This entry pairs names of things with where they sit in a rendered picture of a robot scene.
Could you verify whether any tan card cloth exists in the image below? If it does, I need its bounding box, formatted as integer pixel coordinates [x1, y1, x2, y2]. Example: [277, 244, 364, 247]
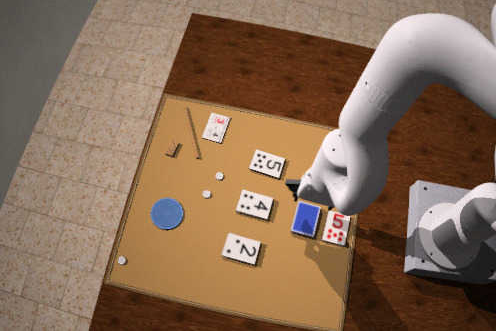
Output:
[104, 93, 358, 331]
[109, 97, 354, 330]

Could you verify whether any white playing card with red pips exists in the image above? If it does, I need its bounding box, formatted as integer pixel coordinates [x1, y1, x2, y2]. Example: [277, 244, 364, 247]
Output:
[322, 211, 351, 246]

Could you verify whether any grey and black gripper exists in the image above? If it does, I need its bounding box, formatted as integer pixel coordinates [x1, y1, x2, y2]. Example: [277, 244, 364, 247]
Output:
[285, 168, 335, 211]

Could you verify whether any blue round disc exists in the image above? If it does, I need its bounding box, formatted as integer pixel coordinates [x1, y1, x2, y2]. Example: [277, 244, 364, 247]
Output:
[151, 198, 183, 230]

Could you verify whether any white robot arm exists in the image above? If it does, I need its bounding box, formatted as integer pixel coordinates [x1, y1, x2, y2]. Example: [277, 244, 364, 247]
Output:
[307, 4, 496, 269]

